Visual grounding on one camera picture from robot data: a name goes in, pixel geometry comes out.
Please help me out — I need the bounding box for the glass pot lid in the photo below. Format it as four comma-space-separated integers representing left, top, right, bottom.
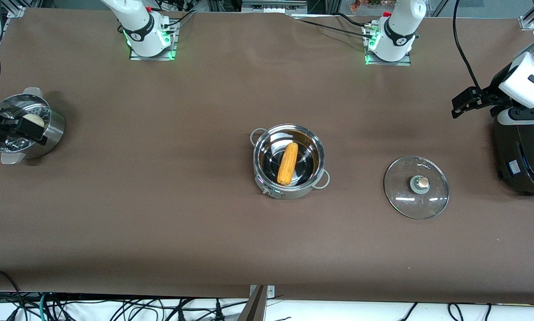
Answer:
384, 156, 450, 220

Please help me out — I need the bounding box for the yellow corn cob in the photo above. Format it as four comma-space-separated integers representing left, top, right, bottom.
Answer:
277, 143, 299, 186

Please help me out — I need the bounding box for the stainless steel steamer pot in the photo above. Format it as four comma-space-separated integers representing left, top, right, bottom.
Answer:
0, 87, 66, 165

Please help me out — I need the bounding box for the black round appliance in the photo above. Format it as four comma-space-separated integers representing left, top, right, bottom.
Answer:
492, 119, 534, 198

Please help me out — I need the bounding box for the brown table cloth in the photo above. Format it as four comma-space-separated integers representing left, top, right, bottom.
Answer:
0, 7, 534, 305

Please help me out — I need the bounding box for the grey metal box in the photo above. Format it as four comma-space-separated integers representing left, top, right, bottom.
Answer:
241, 0, 307, 14

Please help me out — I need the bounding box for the grey metal bar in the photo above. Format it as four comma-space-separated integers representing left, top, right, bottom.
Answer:
238, 285, 267, 321

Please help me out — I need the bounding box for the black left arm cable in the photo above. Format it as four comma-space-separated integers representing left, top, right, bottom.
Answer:
453, 0, 485, 92

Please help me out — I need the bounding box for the aluminium frame profile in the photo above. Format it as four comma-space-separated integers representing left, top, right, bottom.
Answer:
519, 0, 534, 31
0, 5, 26, 50

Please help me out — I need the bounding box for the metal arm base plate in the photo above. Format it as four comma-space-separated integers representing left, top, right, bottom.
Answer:
364, 25, 412, 66
129, 20, 178, 61

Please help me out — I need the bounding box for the black cable on table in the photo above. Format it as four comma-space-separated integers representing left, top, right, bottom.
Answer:
333, 12, 374, 28
294, 18, 374, 40

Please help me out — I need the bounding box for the thick black cable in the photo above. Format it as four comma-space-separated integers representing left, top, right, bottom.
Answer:
0, 267, 26, 321

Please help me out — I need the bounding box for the green cable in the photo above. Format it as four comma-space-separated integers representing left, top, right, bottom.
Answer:
37, 293, 50, 321

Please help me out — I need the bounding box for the small metal bracket plate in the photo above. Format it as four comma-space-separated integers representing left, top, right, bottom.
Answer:
249, 284, 275, 298

